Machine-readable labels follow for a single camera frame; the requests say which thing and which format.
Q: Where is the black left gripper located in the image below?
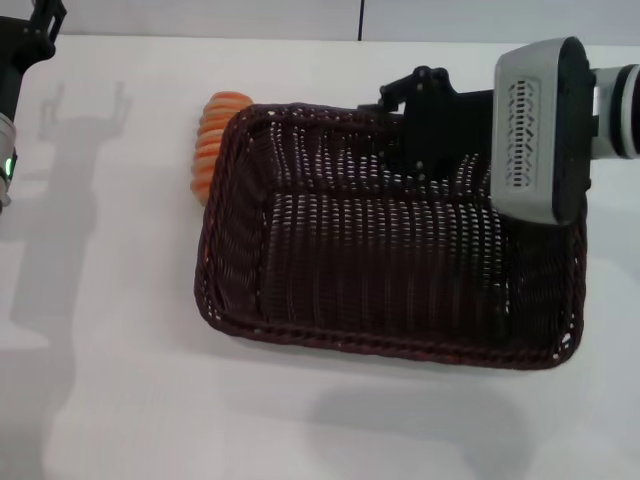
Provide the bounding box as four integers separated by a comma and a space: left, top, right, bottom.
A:
0, 0, 68, 119

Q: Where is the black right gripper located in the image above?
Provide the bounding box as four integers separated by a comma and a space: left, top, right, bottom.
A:
356, 64, 501, 182

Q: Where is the dark brown woven basket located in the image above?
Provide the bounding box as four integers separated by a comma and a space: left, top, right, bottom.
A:
193, 102, 589, 372

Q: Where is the orange striped bread loaf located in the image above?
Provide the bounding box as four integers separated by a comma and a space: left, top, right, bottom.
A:
192, 91, 254, 206

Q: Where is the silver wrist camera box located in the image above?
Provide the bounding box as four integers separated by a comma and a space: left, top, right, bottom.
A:
488, 37, 594, 229

